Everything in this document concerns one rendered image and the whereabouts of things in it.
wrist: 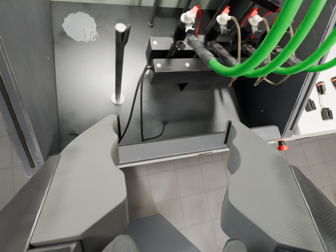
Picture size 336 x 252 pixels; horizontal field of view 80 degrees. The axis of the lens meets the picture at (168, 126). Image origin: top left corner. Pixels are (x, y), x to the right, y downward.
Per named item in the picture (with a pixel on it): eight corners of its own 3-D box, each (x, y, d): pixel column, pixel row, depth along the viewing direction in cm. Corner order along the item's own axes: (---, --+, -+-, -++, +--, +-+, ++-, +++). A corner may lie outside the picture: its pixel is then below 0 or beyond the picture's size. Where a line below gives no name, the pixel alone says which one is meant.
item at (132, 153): (65, 174, 58) (47, 175, 43) (64, 158, 59) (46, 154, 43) (248, 145, 75) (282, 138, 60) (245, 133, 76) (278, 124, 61)
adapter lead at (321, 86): (328, 120, 62) (335, 119, 60) (322, 120, 61) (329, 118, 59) (319, 83, 64) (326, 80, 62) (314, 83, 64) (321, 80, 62)
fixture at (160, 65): (146, 93, 65) (155, 71, 51) (142, 65, 67) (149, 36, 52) (237, 88, 74) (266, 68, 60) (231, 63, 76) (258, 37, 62)
